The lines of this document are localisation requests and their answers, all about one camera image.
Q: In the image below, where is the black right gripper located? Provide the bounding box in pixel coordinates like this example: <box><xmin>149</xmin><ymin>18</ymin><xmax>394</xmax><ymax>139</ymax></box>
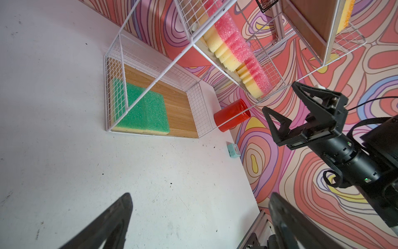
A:
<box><xmin>262</xmin><ymin>82</ymin><xmax>348</xmax><ymax>150</ymax></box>

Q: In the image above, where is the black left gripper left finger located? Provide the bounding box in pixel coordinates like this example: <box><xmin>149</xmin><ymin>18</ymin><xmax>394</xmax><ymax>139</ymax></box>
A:
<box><xmin>61</xmin><ymin>193</ymin><xmax>133</xmax><ymax>249</ymax></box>

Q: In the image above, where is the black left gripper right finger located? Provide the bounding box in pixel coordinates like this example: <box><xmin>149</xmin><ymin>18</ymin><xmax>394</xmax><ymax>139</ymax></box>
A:
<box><xmin>269</xmin><ymin>193</ymin><xmax>342</xmax><ymax>249</ymax></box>

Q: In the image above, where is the pink smiley sponge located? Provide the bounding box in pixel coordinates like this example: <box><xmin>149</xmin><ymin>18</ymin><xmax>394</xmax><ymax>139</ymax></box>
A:
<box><xmin>203</xmin><ymin>12</ymin><xmax>254</xmax><ymax>72</ymax></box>
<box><xmin>236</xmin><ymin>56</ymin><xmax>273</xmax><ymax>99</ymax></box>

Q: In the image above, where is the yellow green sponge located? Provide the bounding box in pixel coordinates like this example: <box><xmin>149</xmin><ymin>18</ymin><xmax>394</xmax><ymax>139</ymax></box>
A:
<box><xmin>113</xmin><ymin>91</ymin><xmax>170</xmax><ymax>135</ymax></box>
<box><xmin>110</xmin><ymin>78</ymin><xmax>126</xmax><ymax>124</ymax></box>

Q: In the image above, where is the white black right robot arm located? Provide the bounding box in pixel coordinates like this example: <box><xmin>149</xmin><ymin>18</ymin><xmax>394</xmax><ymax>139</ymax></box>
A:
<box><xmin>262</xmin><ymin>82</ymin><xmax>398</xmax><ymax>231</ymax></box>

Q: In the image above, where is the small mint alarm clock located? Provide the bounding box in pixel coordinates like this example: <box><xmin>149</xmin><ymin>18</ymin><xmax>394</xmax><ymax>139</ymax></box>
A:
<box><xmin>227</xmin><ymin>143</ymin><xmax>241</xmax><ymax>158</ymax></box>

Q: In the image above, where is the red ribbed metal bucket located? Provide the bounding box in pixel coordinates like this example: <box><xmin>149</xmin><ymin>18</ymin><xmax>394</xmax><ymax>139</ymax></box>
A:
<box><xmin>214</xmin><ymin>99</ymin><xmax>251</xmax><ymax>132</ymax></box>

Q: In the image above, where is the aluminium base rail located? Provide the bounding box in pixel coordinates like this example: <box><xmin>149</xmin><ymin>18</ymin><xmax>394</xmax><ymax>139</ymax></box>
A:
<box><xmin>237</xmin><ymin>210</ymin><xmax>278</xmax><ymax>249</ymax></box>

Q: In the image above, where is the black wire basket back wall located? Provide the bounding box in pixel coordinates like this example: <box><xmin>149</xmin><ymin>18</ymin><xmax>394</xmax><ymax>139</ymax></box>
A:
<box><xmin>256</xmin><ymin>0</ymin><xmax>278</xmax><ymax>13</ymax></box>

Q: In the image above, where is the white wire wooden shelf rack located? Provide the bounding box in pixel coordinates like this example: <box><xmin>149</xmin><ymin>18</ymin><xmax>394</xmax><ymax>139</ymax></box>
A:
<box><xmin>103</xmin><ymin>0</ymin><xmax>368</xmax><ymax>140</ymax></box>

